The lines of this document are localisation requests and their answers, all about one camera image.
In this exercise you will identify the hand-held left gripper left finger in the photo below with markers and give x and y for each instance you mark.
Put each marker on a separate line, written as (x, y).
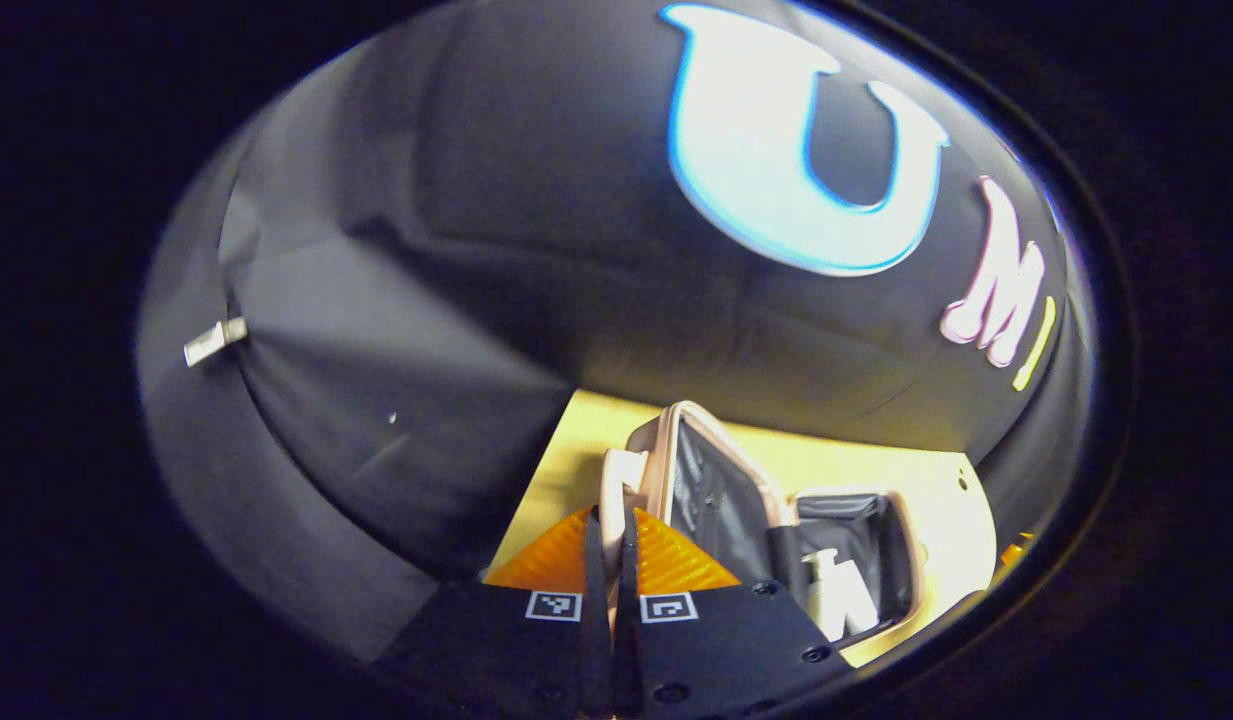
(596, 640)

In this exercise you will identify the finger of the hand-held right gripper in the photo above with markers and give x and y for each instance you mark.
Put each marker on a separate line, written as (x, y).
(1014, 550)

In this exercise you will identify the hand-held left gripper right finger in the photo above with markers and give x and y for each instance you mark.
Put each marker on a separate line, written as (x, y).
(628, 650)

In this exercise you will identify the white squeeze tube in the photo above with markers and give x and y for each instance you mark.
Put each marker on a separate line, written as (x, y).
(864, 605)

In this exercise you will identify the pink hard-shell suitcase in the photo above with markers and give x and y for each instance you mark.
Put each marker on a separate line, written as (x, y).
(716, 500)

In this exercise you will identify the white pump bottle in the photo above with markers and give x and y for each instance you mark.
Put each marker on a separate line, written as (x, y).
(821, 595)

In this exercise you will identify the white cloth clip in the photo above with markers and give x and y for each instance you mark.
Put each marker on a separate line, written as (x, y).
(214, 342)

